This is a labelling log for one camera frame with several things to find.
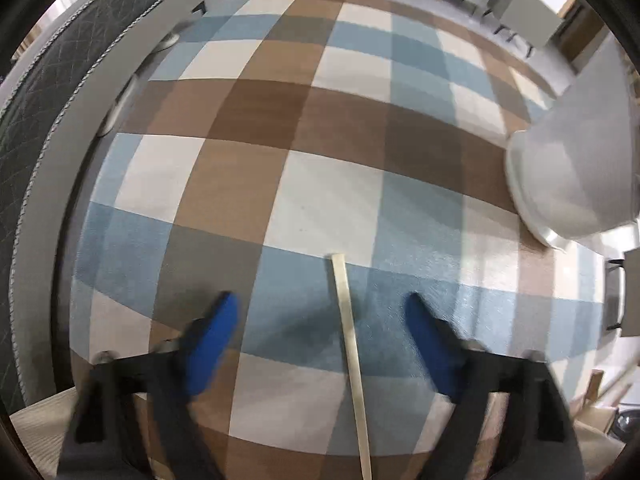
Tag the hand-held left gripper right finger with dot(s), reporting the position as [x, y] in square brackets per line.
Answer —
[435, 345]

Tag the grey white utensil holder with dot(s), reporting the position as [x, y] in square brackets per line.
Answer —
[575, 160]

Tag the white round floor disc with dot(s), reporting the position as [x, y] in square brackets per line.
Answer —
[169, 41]
[117, 107]

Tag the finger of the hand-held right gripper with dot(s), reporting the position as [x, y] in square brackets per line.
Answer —
[631, 295]

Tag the checkered tablecloth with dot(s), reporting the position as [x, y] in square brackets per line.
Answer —
[325, 185]

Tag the grey nightstand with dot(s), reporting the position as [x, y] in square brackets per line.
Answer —
[530, 10]

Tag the pale wooden chopstick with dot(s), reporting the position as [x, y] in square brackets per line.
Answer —
[350, 335]

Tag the dark grey quilted mattress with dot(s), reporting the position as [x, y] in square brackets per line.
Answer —
[30, 110]

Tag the light wooden frame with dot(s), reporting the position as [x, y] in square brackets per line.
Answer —
[597, 400]

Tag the grey bed frame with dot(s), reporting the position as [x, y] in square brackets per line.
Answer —
[65, 160]

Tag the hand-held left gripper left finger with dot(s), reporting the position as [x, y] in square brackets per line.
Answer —
[210, 340]

